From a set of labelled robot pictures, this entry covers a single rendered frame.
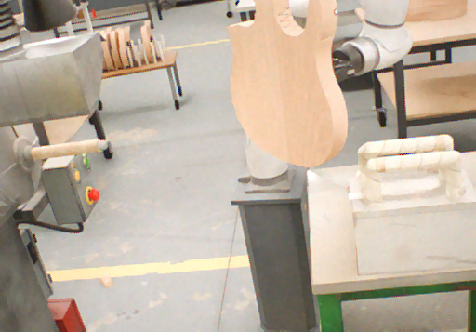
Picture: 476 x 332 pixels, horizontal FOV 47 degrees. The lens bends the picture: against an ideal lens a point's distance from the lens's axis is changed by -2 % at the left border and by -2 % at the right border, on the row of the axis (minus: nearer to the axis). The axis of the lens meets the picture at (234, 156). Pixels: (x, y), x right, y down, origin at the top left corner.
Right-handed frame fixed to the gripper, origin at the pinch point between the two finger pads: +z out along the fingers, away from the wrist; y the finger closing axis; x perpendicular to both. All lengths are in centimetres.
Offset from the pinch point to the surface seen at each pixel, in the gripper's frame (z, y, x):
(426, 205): -6.1, -32.8, -23.0
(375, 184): 0.7, -24.6, -17.7
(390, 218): -0.6, -27.5, -25.6
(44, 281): 53, 71, -66
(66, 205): 40, 63, -39
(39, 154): 49, 43, -12
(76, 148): 41, 36, -11
